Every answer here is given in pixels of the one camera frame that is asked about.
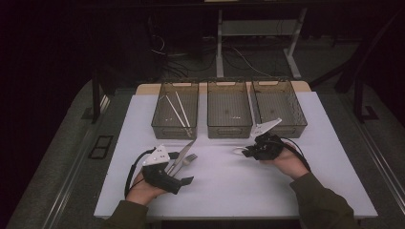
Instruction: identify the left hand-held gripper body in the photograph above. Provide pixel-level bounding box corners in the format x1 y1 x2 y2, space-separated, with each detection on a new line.
141 144 183 196

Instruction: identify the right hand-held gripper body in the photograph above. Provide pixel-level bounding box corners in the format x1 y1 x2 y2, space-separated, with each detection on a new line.
250 117 288 161

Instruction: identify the transparent grey plastic bin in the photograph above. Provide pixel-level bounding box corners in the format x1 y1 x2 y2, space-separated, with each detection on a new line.
206 79 254 139
251 78 309 139
151 80 200 140

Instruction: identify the tan wooden board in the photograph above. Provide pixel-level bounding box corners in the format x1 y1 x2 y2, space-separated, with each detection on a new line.
136 80 312 96

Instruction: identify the white floor cable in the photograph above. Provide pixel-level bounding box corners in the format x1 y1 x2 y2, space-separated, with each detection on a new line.
231 47 272 78

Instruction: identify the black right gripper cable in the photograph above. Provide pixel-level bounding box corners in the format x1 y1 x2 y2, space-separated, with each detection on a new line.
279 136 312 174

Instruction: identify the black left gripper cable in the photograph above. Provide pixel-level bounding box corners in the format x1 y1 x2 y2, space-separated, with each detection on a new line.
123 147 158 198

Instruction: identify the person's left hand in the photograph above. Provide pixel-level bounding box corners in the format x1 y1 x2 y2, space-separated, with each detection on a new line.
126 171 166 206

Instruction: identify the white chopstick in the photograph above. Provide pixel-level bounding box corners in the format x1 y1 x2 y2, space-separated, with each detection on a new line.
175 91 194 130
164 94 189 130

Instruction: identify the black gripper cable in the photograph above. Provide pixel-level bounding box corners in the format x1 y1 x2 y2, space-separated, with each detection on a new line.
279 136 312 174
123 147 158 198

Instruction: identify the white metal stand frame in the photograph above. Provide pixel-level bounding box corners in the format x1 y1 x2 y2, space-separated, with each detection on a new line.
215 8 309 80

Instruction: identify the metal floor rail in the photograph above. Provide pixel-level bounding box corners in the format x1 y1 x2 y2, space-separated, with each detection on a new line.
41 94 111 229
342 94 405 206

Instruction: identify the person's right hand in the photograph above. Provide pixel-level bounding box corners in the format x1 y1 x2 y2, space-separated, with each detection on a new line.
261 142 310 181

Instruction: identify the metal knife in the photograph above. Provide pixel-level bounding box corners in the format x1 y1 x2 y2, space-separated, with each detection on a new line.
167 140 196 176

